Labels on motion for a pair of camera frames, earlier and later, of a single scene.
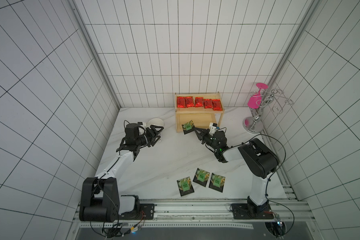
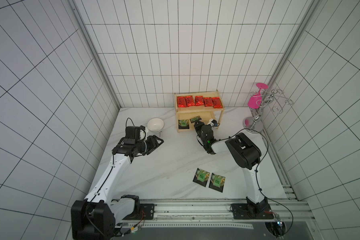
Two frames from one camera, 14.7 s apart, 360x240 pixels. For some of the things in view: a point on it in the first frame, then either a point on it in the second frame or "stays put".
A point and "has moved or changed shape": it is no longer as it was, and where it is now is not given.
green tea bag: (188, 125) has moved or changed shape
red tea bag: (216, 105) stays put
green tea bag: (185, 186) -> (196, 118)
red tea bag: (208, 103) stays put
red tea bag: (199, 102) stays put
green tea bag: (217, 182) stays put
